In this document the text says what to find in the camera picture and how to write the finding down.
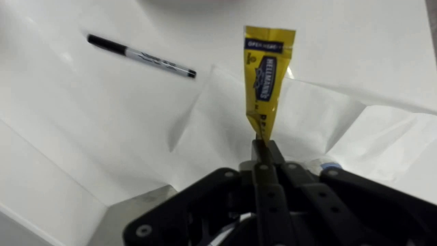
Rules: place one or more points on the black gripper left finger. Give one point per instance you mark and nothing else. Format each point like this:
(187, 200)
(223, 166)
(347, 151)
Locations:
(205, 210)

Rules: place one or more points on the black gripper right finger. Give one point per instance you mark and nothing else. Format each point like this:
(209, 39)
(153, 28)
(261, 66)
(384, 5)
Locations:
(359, 210)

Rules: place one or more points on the yellow snack bar wrapper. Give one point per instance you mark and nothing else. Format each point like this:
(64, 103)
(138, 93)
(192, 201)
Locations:
(267, 73)

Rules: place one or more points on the white folded paper sheet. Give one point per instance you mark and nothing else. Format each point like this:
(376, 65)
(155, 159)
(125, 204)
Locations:
(219, 124)

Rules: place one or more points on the black capped marker pen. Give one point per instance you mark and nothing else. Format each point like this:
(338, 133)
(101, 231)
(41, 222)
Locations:
(141, 57)

